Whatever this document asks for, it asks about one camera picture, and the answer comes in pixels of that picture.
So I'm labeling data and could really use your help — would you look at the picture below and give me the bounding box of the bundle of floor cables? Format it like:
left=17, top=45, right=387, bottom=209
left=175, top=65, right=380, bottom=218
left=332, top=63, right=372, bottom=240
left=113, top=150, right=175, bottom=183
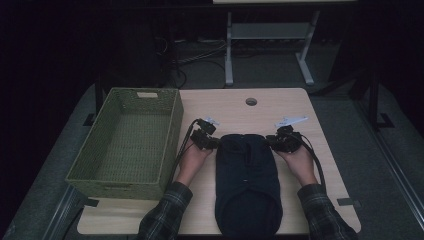
left=154, top=35, right=229, bottom=89

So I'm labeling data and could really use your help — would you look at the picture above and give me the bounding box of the grey tape strip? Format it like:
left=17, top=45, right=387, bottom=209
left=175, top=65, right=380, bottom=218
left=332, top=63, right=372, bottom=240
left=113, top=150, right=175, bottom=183
left=79, top=197, right=100, bottom=208
left=336, top=197, right=362, bottom=208

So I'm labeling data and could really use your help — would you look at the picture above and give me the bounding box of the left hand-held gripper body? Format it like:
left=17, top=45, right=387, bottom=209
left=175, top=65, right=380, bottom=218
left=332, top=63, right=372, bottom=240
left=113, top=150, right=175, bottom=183
left=190, top=116, right=221, bottom=151

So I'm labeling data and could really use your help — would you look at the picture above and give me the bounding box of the dark garment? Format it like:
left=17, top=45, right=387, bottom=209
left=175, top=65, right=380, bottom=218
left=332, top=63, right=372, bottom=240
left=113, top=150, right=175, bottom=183
left=214, top=133, right=284, bottom=240

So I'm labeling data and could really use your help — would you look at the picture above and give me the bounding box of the person's left hand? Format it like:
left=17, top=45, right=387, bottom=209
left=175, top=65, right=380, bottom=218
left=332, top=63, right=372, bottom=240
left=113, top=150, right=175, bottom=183
left=175, top=138, right=214, bottom=188

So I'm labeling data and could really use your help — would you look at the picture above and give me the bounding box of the right hand-held gripper black cable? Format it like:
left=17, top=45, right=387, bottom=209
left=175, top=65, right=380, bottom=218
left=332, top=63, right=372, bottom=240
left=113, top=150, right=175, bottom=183
left=298, top=132, right=327, bottom=193

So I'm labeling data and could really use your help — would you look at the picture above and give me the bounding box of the left hand-held gripper black cable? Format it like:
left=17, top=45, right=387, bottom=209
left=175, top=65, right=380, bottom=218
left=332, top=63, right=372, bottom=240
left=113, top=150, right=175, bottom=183
left=166, top=118, right=201, bottom=191

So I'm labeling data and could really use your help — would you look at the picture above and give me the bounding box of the green woven basket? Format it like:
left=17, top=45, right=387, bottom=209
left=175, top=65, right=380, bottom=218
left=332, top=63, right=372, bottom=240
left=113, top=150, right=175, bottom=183
left=64, top=87, right=185, bottom=202

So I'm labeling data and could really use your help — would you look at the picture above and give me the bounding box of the black metal stand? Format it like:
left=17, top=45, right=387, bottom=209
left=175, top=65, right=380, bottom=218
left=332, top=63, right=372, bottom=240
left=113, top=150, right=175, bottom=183
left=349, top=66, right=396, bottom=132

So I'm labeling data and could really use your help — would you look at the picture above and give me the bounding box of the person's right hand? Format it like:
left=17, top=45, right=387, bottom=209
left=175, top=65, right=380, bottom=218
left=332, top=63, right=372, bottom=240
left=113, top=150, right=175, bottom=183
left=274, top=143, right=320, bottom=188

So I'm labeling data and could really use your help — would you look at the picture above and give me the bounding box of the white metal desk frame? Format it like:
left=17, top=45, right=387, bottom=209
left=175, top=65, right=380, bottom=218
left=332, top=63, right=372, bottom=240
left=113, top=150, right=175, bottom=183
left=213, top=0, right=358, bottom=88

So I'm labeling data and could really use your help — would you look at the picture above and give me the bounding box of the hand-held gripper black cable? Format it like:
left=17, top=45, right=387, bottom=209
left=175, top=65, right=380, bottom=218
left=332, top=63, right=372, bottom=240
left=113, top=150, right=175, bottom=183
left=298, top=132, right=327, bottom=193
left=166, top=118, right=201, bottom=191

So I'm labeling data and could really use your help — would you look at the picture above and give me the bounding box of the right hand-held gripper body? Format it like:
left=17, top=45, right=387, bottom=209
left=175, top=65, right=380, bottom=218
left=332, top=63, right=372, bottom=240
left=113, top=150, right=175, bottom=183
left=266, top=115, right=309, bottom=154

